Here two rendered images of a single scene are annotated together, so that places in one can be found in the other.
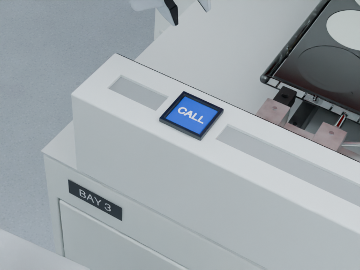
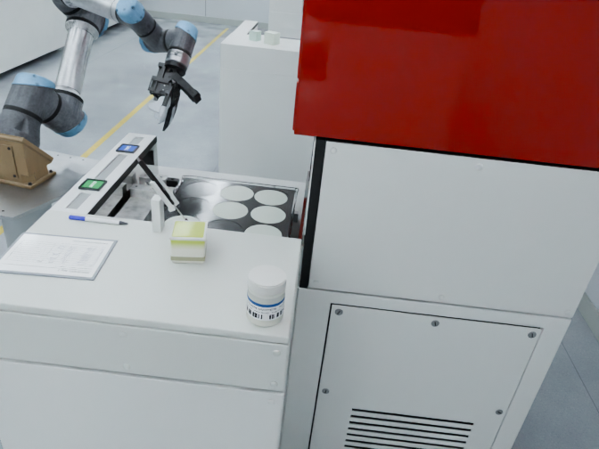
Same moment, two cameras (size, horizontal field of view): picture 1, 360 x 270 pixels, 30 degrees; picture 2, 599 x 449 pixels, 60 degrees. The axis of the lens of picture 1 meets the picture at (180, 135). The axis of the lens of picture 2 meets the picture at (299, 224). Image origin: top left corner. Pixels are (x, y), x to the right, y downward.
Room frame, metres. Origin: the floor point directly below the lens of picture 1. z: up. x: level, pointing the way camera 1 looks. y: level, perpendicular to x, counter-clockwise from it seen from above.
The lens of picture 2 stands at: (0.42, -1.58, 1.62)
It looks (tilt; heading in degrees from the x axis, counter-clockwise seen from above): 30 degrees down; 64
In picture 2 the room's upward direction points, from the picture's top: 6 degrees clockwise
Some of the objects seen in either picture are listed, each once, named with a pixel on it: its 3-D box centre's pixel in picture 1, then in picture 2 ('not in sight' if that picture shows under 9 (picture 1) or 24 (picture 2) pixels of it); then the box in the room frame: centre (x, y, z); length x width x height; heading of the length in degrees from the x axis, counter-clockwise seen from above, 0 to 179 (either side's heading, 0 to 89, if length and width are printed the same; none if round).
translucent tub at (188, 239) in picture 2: not in sight; (189, 241); (0.61, -0.64, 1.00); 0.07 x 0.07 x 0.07; 72
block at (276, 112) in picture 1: (264, 126); (153, 180); (0.62, -0.11, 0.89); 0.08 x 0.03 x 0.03; 153
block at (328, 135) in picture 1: (321, 152); (144, 191); (0.58, -0.18, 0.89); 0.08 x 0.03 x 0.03; 153
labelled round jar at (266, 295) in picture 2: not in sight; (266, 296); (0.71, -0.88, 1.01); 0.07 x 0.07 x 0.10
